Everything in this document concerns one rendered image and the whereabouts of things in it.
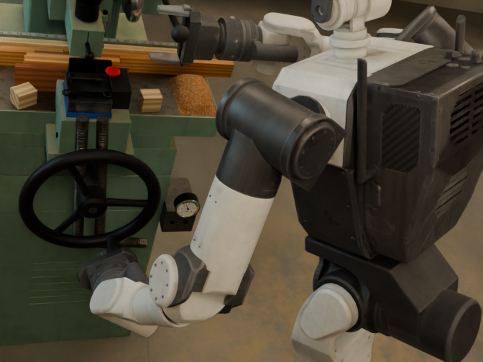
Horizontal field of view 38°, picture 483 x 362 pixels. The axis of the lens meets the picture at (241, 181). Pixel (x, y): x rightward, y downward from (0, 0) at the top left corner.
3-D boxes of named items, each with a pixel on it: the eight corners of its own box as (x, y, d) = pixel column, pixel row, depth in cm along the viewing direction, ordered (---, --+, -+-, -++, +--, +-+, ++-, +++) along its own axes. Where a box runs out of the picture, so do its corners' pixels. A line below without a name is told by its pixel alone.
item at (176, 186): (162, 233, 180) (167, 212, 175) (154, 198, 188) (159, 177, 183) (192, 232, 183) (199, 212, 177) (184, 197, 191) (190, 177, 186)
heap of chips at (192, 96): (179, 114, 158) (182, 101, 156) (168, 76, 168) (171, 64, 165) (217, 115, 161) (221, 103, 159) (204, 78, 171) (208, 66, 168)
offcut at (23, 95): (27, 95, 150) (29, 81, 148) (37, 103, 149) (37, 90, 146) (9, 100, 147) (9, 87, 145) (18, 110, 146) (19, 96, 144)
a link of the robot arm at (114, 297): (125, 331, 130) (159, 331, 119) (83, 312, 126) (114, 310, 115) (138, 299, 132) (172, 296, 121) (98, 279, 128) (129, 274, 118)
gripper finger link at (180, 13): (156, 7, 139) (186, 9, 141) (159, 14, 136) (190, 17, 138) (157, -1, 138) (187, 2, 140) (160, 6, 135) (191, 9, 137)
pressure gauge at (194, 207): (172, 223, 174) (177, 200, 168) (169, 211, 176) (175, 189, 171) (195, 223, 176) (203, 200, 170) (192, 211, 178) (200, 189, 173)
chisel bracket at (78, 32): (68, 62, 154) (72, 29, 148) (63, 26, 163) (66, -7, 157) (102, 64, 156) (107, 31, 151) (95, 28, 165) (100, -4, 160)
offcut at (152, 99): (141, 112, 155) (144, 98, 153) (137, 102, 158) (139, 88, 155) (159, 111, 157) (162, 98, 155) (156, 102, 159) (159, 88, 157)
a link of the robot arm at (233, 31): (194, 18, 135) (251, 23, 140) (183, -4, 142) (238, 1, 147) (182, 74, 143) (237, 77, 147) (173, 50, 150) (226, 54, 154)
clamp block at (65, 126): (55, 154, 144) (59, 120, 138) (52, 111, 153) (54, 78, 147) (127, 154, 149) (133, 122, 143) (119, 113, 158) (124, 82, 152)
